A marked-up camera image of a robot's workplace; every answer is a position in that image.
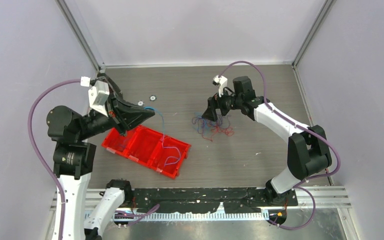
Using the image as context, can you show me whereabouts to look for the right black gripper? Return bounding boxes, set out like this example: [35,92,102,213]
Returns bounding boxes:
[202,85,243,122]

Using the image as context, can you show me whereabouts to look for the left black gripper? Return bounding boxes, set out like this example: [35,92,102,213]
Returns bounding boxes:
[78,89,155,137]

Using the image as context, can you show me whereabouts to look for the red blue cables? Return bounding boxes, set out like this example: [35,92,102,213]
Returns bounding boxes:
[191,112,235,143]

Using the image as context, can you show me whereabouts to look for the light blue thin cable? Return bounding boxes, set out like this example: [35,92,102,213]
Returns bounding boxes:
[143,106,182,167]

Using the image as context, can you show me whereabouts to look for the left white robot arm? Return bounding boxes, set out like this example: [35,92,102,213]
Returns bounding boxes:
[46,94,155,240]

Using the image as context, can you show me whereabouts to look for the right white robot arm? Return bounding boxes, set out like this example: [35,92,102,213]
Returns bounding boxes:
[202,76,332,205]

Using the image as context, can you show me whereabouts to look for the black wedge stand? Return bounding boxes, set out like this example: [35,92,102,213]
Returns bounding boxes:
[97,73,124,102]

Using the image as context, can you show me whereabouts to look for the small silver gear right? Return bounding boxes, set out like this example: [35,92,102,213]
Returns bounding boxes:
[149,95,157,102]

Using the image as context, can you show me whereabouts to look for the red three-compartment bin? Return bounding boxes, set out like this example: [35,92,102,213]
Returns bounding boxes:
[101,125,191,179]

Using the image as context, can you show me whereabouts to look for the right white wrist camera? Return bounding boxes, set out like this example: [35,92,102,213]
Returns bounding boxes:
[212,75,228,98]

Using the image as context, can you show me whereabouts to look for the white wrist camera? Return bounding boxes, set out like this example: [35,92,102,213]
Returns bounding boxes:
[88,80,110,117]
[212,75,228,98]

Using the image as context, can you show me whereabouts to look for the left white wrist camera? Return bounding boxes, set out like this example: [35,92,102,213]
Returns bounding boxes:
[88,80,110,117]

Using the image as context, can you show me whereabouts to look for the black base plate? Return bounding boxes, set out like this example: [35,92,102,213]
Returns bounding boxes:
[120,187,298,214]

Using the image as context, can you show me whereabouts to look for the slotted cable duct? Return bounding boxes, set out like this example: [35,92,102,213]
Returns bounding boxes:
[85,211,271,222]

